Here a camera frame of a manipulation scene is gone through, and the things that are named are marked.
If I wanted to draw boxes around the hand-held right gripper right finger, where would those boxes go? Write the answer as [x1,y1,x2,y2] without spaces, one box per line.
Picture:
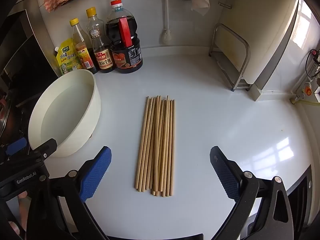
[209,145,294,240]

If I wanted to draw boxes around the white long-handled brush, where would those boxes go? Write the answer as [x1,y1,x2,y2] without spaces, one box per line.
[160,0,173,44]

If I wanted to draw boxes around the bundle of wooden chopsticks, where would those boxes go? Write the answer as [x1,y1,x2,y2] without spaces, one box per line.
[134,95,176,197]

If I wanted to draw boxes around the gas valve with orange knob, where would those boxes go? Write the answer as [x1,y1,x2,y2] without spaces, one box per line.
[296,80,313,99]

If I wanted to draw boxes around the stainless steel board rack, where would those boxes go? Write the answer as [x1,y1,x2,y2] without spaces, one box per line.
[209,22,251,92]

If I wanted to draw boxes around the white cutting board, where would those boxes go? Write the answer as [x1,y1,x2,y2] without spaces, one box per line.
[219,0,299,85]

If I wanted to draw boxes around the small yellow-capped vinegar bottle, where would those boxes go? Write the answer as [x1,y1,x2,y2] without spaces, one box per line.
[69,17,99,75]

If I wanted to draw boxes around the yellow gas hose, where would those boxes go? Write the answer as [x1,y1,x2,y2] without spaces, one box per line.
[290,97,320,106]

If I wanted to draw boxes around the window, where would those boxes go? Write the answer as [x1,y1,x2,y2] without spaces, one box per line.
[292,0,319,48]

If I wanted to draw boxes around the yellow seasoning pouch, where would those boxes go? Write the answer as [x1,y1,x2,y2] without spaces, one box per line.
[54,38,83,75]

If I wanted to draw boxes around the person's left hand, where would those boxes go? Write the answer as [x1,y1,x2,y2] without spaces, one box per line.
[7,191,28,237]

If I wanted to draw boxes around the dark cooking pot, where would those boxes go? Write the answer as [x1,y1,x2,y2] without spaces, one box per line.
[0,97,19,145]

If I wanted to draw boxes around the large red-handled soy sauce bottle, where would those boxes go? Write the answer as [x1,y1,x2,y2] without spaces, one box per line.
[105,0,143,74]

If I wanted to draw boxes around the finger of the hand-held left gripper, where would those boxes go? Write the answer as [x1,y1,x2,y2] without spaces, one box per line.
[0,137,32,159]
[27,138,58,165]

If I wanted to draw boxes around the grey metal corner post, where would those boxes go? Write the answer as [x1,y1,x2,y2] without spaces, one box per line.
[254,0,307,102]

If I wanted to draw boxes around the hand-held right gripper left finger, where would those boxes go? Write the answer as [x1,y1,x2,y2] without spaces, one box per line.
[26,145,112,240]

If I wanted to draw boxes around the white plastic bowl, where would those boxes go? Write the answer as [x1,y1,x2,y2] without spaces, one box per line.
[28,69,102,158]

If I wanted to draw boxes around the yellow-capped soy sauce bottle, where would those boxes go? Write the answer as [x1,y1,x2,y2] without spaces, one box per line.
[86,7,115,74]

